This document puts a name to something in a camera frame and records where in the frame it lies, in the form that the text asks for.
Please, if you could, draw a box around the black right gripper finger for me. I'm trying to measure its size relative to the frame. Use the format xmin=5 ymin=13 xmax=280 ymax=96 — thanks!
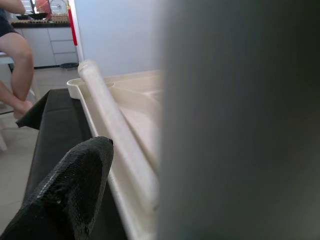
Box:
xmin=0 ymin=136 xmax=115 ymax=240

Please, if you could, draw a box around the white plastic table leg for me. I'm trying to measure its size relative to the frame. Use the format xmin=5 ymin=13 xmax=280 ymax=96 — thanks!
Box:
xmin=77 ymin=59 xmax=162 ymax=212
xmin=156 ymin=0 xmax=320 ymax=240

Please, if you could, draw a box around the white plastic children table top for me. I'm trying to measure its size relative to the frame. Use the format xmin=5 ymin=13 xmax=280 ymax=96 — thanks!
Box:
xmin=66 ymin=69 xmax=165 ymax=240

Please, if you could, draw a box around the seated person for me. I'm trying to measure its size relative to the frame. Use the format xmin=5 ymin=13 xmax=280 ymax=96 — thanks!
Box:
xmin=0 ymin=0 xmax=35 ymax=120

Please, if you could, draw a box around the white kitchen cabinet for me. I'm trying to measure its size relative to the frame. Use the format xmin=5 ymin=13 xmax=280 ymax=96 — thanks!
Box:
xmin=11 ymin=21 xmax=80 ymax=68

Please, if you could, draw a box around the black frying pan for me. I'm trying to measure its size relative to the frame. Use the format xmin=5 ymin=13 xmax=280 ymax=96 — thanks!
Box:
xmin=16 ymin=12 xmax=50 ymax=21

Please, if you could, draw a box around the round glass lid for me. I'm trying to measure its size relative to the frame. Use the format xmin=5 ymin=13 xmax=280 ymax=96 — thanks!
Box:
xmin=48 ymin=0 xmax=70 ymax=17

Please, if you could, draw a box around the red kitchen box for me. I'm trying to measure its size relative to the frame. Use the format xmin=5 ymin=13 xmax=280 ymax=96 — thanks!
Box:
xmin=34 ymin=0 xmax=52 ymax=15

